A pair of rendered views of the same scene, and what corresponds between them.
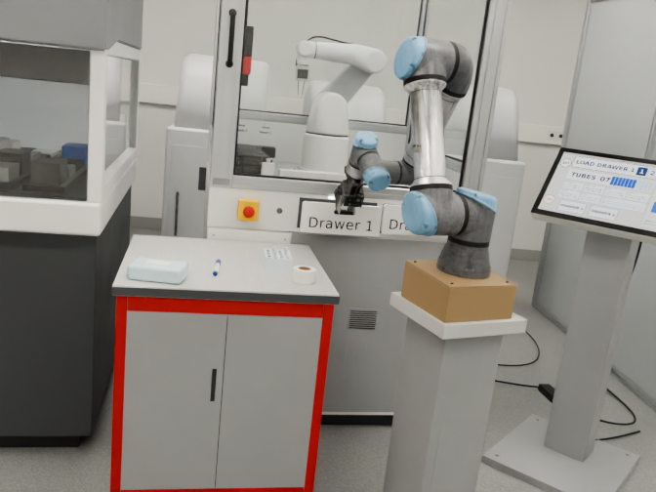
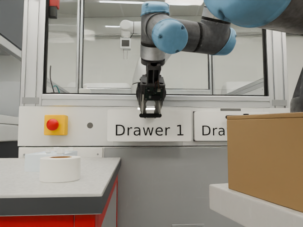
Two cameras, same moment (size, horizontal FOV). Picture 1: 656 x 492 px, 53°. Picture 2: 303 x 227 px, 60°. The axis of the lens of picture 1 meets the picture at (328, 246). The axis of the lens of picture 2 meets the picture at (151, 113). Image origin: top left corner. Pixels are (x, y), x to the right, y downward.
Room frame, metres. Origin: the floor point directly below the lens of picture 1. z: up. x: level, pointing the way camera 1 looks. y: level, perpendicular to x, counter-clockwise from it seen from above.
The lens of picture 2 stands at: (1.45, -0.17, 0.84)
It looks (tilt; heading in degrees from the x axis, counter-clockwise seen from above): 5 degrees up; 8
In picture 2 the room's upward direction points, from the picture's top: straight up
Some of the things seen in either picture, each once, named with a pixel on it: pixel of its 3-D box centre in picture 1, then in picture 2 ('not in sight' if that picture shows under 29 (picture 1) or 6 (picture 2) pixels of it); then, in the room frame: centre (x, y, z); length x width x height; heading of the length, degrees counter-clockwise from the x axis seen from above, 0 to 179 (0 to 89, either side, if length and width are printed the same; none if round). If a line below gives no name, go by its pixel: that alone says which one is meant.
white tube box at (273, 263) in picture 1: (277, 259); (53, 160); (2.05, 0.16, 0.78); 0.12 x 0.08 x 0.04; 10
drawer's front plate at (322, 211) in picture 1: (341, 219); (149, 125); (2.35, -0.04, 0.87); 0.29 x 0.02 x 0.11; 102
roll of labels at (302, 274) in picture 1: (304, 274); (60, 168); (1.90, 0.06, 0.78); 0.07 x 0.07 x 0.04
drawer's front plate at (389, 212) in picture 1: (419, 221); (231, 126); (2.47, -0.33, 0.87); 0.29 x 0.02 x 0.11; 102
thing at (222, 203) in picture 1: (325, 193); (150, 129); (2.89, 0.04, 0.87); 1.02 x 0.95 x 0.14; 102
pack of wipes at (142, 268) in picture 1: (158, 269); not in sight; (1.78, 0.46, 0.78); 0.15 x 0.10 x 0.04; 90
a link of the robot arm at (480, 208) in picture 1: (471, 213); not in sight; (1.82, -0.39, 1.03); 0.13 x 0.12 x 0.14; 117
